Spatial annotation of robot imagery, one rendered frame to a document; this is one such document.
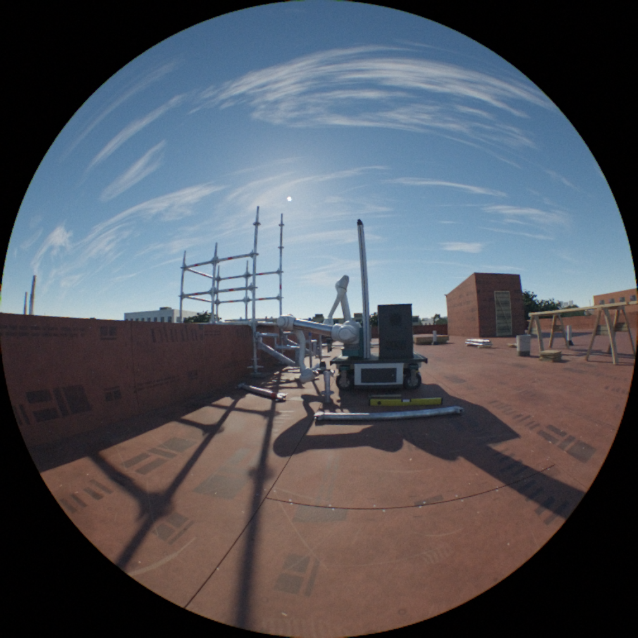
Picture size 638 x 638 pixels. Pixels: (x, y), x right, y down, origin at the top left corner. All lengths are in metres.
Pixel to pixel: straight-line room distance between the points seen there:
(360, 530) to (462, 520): 0.33
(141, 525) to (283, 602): 0.50
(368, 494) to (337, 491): 0.12
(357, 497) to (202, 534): 0.55
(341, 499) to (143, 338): 1.65
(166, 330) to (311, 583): 1.89
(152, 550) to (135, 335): 1.43
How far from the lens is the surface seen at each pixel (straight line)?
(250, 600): 0.68
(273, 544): 0.76
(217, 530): 0.83
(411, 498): 0.91
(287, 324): 2.07
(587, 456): 1.36
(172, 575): 0.76
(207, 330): 2.43
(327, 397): 1.90
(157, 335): 1.96
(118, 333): 1.75
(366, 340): 2.24
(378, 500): 0.89
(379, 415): 1.52
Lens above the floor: 0.62
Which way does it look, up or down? 3 degrees up
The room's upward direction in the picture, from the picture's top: 1 degrees counter-clockwise
